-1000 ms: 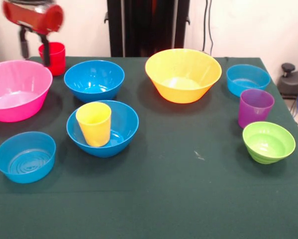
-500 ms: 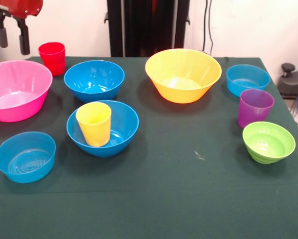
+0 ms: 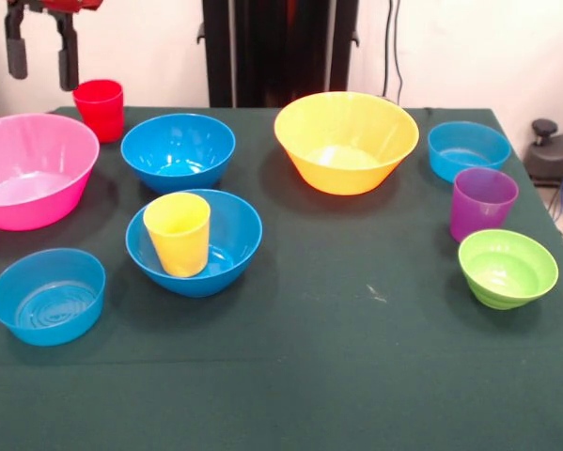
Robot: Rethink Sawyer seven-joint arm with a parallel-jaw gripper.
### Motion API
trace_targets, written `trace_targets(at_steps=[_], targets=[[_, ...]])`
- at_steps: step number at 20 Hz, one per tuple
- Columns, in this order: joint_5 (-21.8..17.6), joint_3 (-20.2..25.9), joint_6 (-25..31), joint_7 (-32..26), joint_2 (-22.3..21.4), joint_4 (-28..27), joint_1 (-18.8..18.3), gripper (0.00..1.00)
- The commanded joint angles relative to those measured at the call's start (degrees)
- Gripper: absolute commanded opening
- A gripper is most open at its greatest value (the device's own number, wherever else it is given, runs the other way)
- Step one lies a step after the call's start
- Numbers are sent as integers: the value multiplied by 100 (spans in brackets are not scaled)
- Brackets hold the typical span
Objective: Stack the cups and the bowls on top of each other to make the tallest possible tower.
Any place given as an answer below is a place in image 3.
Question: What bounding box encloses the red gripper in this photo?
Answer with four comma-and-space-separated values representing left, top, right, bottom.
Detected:
4, 0, 104, 92

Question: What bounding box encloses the large pink plastic bowl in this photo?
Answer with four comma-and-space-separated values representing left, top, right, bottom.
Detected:
0, 112, 102, 232

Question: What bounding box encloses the blue plastic bowl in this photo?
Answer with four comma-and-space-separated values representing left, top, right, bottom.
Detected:
120, 113, 237, 194
125, 188, 264, 299

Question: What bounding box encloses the yellow plastic cup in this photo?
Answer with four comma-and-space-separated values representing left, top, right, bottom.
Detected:
142, 192, 211, 278

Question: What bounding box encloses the red plastic cup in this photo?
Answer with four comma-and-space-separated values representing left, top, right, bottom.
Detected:
71, 79, 125, 144

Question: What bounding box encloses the translucent blue shallow bowl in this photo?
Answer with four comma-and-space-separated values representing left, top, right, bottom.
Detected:
427, 120, 512, 185
0, 247, 107, 348

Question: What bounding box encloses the large orange plastic bowl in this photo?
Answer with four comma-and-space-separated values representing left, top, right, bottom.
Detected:
274, 91, 421, 196

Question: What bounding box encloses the dark green table cloth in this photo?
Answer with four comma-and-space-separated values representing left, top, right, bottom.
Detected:
0, 105, 563, 451

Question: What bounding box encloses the purple plastic cup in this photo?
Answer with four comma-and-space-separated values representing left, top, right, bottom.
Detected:
449, 167, 521, 243

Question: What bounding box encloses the green plastic bowl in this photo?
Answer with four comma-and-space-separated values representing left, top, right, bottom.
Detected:
458, 228, 560, 311

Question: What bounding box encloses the dark grey clamp device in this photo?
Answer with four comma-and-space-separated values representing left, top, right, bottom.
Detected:
524, 118, 563, 189

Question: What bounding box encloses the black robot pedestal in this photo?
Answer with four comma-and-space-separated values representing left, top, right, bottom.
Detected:
196, 0, 360, 109

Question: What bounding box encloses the black wall cable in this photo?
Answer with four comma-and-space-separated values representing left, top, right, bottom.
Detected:
382, 0, 404, 103

